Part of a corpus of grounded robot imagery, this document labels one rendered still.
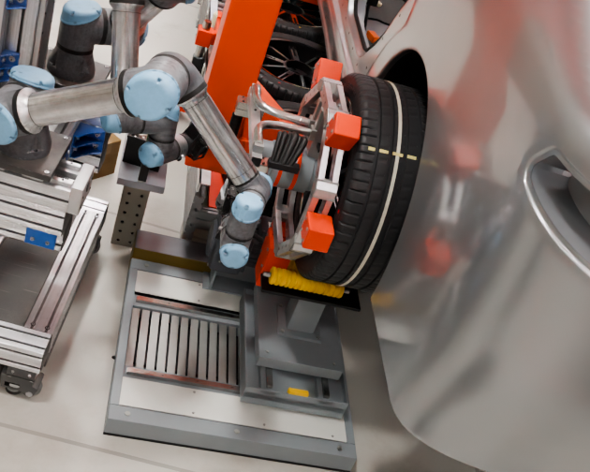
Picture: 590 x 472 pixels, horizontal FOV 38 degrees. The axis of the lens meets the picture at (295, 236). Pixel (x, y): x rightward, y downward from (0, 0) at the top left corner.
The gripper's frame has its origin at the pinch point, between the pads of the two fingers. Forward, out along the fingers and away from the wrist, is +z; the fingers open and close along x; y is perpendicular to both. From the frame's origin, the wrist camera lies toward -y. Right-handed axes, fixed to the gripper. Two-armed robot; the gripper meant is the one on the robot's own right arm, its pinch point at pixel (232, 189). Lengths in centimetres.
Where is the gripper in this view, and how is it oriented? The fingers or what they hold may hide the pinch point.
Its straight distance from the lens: 253.2
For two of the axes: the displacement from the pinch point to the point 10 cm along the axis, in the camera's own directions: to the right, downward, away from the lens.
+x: -9.5, -2.1, -2.2
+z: -0.5, -6.0, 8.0
